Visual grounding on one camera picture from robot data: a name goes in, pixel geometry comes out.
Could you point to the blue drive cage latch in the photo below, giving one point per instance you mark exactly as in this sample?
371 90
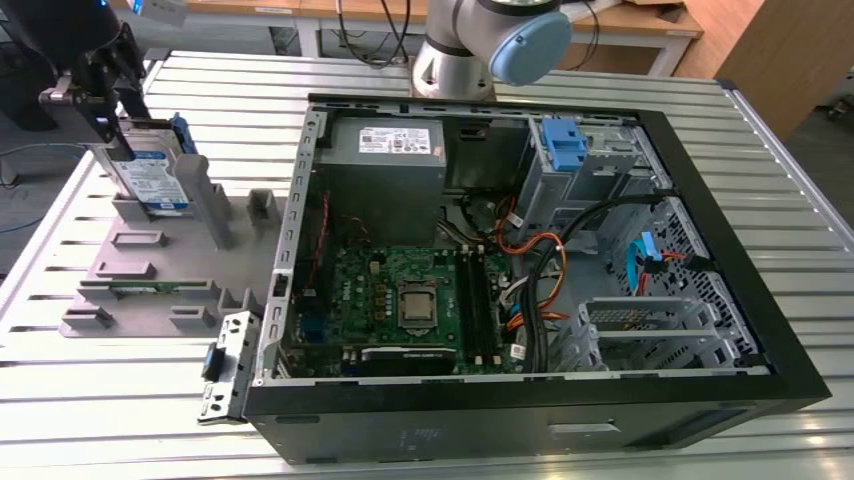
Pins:
564 145

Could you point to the wooden cabinet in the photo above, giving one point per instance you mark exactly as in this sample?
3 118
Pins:
788 50

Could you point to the silver CPU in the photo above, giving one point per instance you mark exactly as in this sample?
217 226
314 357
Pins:
418 306

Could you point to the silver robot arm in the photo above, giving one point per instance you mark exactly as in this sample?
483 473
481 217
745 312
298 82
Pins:
454 65

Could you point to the metal disk bay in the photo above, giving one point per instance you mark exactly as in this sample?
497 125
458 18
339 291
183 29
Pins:
668 333

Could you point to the black RAM slot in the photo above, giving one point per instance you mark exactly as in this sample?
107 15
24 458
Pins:
471 305
489 305

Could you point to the green motherboard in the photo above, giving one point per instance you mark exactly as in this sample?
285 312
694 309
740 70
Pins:
363 300

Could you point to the black PC case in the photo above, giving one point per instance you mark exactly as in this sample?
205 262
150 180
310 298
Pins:
467 425

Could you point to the black waste bin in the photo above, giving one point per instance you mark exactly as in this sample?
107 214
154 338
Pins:
27 115

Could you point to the hard disk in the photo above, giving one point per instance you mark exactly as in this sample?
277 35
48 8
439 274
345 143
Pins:
154 175

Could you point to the grey parts rack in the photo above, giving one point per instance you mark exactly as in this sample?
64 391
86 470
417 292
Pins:
181 255

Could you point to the green RAM stick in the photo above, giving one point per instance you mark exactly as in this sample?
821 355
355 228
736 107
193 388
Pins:
167 286

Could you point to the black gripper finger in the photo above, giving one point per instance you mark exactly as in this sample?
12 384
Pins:
90 117
127 60

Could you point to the metal expansion slot bracket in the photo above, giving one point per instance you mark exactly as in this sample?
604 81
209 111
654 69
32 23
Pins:
234 365

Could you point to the grey drive cage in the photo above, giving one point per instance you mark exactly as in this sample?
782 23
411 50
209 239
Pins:
550 200

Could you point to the black graphics card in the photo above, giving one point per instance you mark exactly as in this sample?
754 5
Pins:
407 357

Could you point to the grey power supply unit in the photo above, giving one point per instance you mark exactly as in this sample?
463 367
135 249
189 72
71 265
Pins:
381 200

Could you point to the long wooden desk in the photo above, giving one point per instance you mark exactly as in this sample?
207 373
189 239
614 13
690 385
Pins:
641 27

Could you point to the CPU socket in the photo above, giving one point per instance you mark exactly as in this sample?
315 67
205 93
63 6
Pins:
419 286

